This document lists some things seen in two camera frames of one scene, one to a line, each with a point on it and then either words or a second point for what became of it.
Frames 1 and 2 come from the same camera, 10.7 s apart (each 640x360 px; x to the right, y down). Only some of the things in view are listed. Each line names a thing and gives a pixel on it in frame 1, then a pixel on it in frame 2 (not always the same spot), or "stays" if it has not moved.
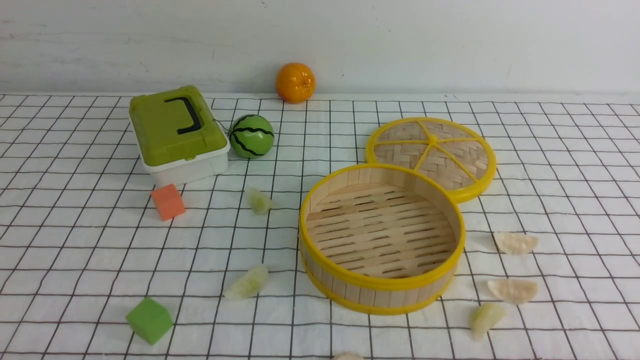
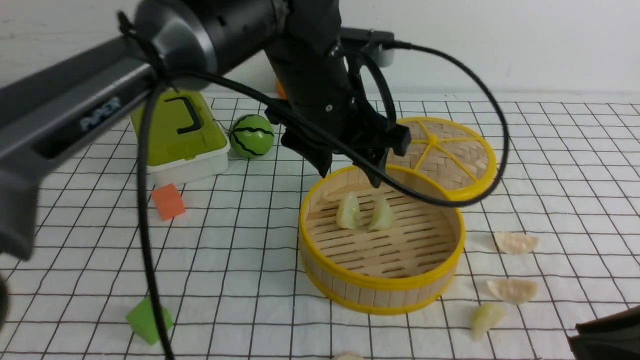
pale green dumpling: (483, 318) stays
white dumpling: (512, 291) stays
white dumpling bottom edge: (348, 356) stays
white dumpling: (514, 244) stays
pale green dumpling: (249, 284) → (381, 217)
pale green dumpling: (260, 203) → (348, 215)
